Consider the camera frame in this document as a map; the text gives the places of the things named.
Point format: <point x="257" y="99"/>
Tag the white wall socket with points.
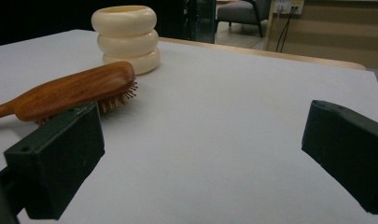
<point x="288" y="6"/>

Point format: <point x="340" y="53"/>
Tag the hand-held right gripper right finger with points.
<point x="348" y="146"/>

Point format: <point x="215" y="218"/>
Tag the wooden hairbrush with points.
<point x="71" y="90"/>

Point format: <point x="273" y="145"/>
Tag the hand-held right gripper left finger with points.
<point x="57" y="161"/>

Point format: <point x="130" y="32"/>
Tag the grey armchair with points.
<point x="242" y="12"/>

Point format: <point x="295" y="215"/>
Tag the cream ribbed holder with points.
<point x="127" y="37"/>

